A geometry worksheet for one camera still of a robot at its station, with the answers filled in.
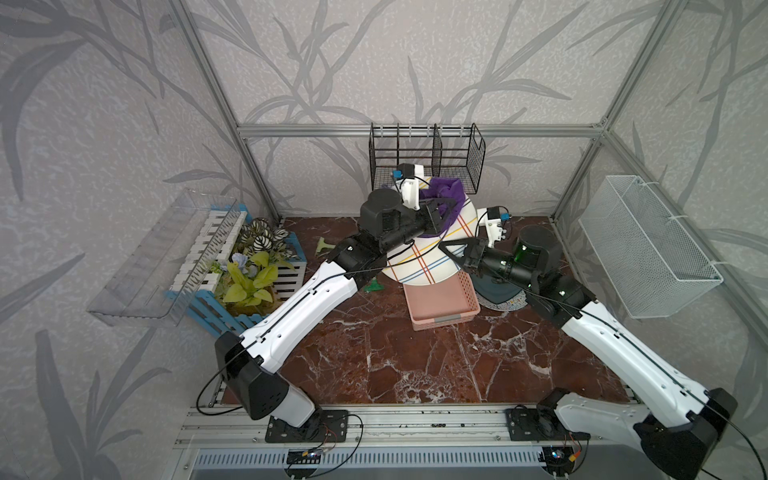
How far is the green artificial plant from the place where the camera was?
2.32 feet

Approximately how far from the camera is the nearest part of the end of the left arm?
559mm

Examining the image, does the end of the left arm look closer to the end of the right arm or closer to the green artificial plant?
the end of the right arm

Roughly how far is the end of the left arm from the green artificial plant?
1.31ft
